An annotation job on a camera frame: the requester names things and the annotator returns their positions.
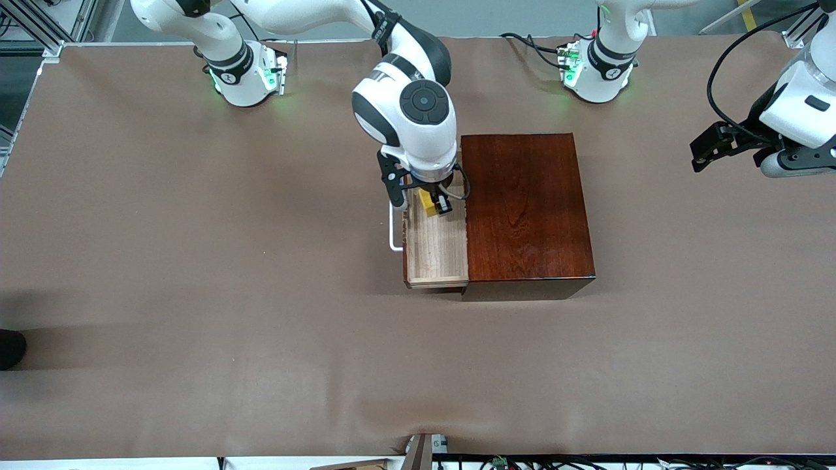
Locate dark red wooden cabinet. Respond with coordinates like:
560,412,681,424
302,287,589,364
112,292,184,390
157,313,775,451
460,133,596,302

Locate black arm base cables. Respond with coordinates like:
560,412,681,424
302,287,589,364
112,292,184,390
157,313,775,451
500,31,579,71

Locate wooden drawer with white handle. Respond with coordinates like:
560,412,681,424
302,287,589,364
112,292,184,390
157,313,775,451
389,153,471,290

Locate aluminium profile bar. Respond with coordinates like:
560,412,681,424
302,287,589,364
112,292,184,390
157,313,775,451
782,12,818,50

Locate brown table cover sheet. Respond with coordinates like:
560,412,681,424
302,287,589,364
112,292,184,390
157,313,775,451
0,31,836,458

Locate black shoe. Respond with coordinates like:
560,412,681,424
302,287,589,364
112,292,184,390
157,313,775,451
0,329,27,371

